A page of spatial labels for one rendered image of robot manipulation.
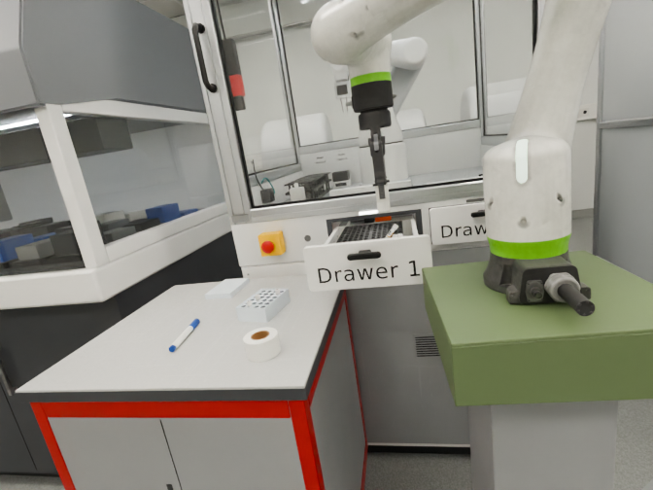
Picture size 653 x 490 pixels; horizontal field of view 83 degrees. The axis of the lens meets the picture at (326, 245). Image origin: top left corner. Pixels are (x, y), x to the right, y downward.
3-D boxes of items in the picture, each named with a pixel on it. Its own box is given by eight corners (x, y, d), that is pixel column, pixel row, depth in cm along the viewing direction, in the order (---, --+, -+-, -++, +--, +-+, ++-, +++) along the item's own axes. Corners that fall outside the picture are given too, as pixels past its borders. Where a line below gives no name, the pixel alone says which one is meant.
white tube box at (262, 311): (267, 323, 89) (264, 308, 88) (238, 321, 92) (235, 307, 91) (291, 300, 100) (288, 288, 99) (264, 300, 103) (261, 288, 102)
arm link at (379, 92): (395, 77, 78) (395, 83, 87) (341, 87, 81) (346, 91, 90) (397, 107, 80) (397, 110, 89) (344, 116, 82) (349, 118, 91)
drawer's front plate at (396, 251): (433, 283, 83) (429, 235, 80) (309, 292, 89) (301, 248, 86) (432, 280, 84) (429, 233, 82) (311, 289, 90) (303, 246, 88)
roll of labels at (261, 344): (250, 346, 79) (246, 329, 78) (282, 341, 79) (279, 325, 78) (243, 365, 72) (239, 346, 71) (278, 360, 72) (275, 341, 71)
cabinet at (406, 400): (570, 466, 124) (575, 236, 104) (281, 458, 145) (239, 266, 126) (497, 328, 214) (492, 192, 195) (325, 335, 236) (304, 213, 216)
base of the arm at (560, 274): (639, 327, 47) (641, 283, 46) (513, 332, 50) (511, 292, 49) (557, 263, 72) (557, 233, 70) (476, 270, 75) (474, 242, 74)
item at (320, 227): (569, 236, 105) (570, 186, 101) (239, 266, 126) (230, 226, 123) (489, 192, 195) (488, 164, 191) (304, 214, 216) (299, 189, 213)
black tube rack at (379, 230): (405, 263, 93) (403, 238, 91) (337, 269, 96) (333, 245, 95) (403, 240, 114) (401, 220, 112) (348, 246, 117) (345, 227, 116)
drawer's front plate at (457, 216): (537, 235, 105) (537, 197, 102) (432, 245, 111) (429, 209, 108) (535, 233, 106) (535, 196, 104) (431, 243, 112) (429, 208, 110)
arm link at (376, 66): (396, 14, 82) (353, 28, 88) (373, -1, 72) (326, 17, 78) (402, 81, 86) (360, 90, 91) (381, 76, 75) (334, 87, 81)
